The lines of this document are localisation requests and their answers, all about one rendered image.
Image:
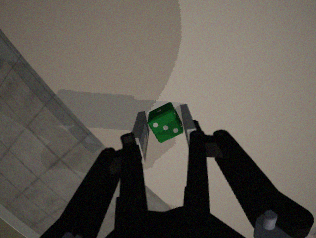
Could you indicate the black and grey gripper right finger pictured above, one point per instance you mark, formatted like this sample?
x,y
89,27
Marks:
x,y
275,214

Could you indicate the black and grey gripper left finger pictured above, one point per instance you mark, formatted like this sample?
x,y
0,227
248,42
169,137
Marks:
x,y
85,212

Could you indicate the green die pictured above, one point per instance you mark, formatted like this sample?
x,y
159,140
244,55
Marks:
x,y
165,122

